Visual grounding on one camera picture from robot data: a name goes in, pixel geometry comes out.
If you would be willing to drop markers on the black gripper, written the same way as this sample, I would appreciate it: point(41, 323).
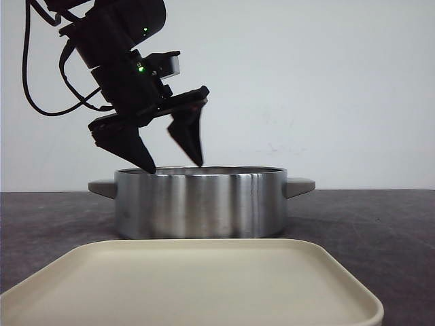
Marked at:
point(105, 38)

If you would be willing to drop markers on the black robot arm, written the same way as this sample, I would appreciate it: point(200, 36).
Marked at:
point(106, 38)

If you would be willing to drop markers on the stainless steel steamer pot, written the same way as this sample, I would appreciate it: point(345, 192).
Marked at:
point(206, 202)

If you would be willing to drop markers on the beige square tray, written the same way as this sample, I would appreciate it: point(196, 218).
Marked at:
point(193, 282)

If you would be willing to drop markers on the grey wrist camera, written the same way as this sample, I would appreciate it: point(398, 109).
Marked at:
point(162, 65)

